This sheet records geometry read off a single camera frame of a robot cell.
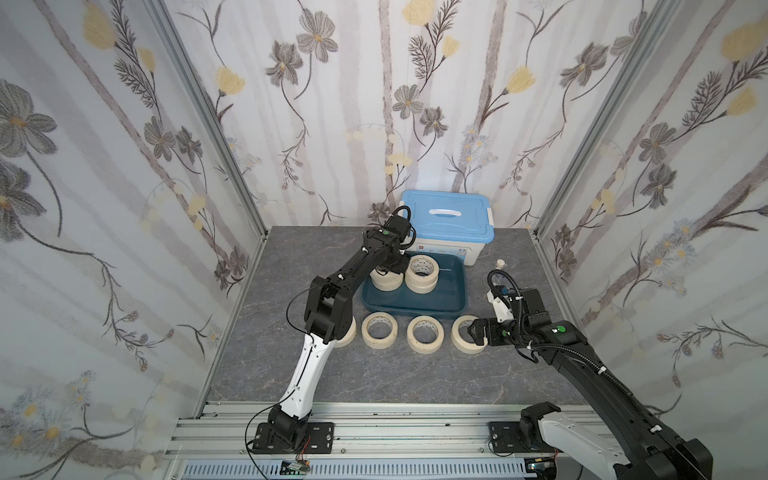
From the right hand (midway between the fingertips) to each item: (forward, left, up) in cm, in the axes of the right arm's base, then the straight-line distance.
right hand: (490, 325), depth 80 cm
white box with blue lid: (+37, +8, 0) cm, 38 cm away
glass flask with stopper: (+24, -9, -4) cm, 25 cm away
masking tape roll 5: (+18, +28, -10) cm, 35 cm away
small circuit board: (-33, +49, -12) cm, 61 cm away
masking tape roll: (-1, +40, -12) cm, 42 cm away
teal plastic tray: (+17, +7, -17) cm, 25 cm away
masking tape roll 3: (-4, +17, -10) cm, 20 cm away
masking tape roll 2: (-2, +30, -12) cm, 33 cm away
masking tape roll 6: (+23, +17, -11) cm, 30 cm away
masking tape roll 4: (-2, +5, -11) cm, 12 cm away
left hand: (+24, +23, -6) cm, 34 cm away
